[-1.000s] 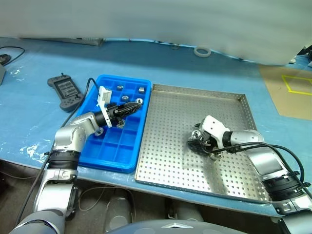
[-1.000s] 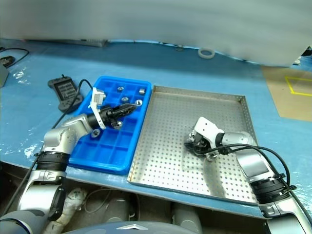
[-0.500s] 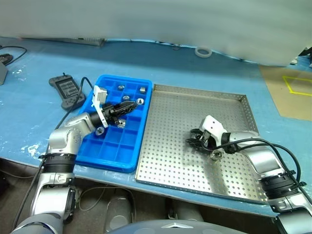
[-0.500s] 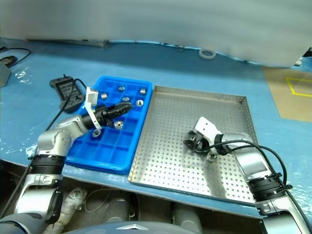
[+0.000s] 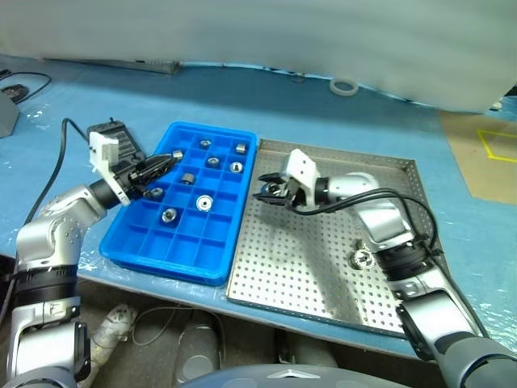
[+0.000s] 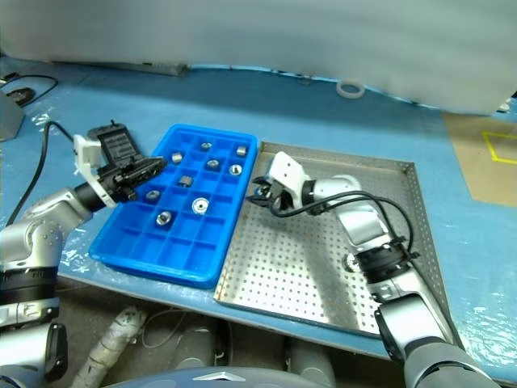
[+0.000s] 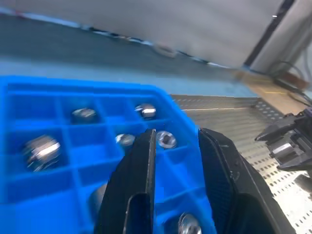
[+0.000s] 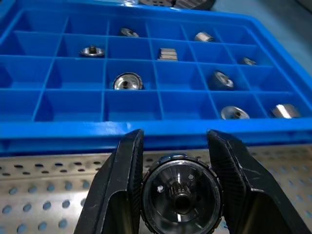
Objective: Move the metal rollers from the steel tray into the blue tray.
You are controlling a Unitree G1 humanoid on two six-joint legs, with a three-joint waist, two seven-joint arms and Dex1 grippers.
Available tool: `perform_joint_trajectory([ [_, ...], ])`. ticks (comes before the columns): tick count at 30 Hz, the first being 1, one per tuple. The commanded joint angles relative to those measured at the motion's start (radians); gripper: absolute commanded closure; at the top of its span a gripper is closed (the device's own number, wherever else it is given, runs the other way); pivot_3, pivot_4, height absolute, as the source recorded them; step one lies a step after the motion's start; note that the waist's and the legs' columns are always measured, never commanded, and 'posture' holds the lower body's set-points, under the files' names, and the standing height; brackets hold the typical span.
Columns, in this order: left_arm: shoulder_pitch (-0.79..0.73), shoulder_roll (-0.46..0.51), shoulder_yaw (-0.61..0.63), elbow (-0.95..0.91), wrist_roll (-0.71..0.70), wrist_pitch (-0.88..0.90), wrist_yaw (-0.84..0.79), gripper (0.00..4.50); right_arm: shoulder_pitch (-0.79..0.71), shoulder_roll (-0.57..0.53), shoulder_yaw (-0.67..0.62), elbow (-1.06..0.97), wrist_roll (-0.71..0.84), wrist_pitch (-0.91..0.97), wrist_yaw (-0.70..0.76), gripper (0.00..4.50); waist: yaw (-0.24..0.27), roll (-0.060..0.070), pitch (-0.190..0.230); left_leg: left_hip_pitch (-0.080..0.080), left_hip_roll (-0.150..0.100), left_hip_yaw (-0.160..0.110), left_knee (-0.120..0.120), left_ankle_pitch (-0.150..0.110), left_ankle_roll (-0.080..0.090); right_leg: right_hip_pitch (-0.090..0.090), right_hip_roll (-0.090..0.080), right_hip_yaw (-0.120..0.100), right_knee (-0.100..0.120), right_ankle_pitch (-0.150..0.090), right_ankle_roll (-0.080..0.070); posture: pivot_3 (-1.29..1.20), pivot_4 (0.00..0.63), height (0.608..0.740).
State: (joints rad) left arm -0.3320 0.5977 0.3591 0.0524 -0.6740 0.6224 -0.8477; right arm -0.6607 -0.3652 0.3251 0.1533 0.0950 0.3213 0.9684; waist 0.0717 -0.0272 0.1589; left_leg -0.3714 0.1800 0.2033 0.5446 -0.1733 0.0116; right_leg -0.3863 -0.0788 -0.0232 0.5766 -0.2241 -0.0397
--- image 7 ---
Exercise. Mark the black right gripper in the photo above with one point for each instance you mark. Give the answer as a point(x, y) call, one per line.
point(302, 136)

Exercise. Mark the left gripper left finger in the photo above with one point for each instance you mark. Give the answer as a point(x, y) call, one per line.
point(131, 182)

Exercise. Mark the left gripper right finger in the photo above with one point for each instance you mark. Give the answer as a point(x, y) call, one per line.
point(234, 195)

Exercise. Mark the blue compartment tray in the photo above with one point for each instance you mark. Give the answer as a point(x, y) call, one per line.
point(92, 156)

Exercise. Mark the perforated steel tray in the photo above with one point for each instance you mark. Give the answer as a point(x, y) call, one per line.
point(231, 117)

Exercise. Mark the brown cardboard mat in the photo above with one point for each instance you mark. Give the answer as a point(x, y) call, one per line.
point(268, 90)

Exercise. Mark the black equipment clutter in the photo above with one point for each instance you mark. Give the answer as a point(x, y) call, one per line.
point(290, 80)

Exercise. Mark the white backdrop sheet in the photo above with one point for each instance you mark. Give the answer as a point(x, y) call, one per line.
point(146, 22)

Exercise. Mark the black frame pole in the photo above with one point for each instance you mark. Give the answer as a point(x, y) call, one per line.
point(265, 36)

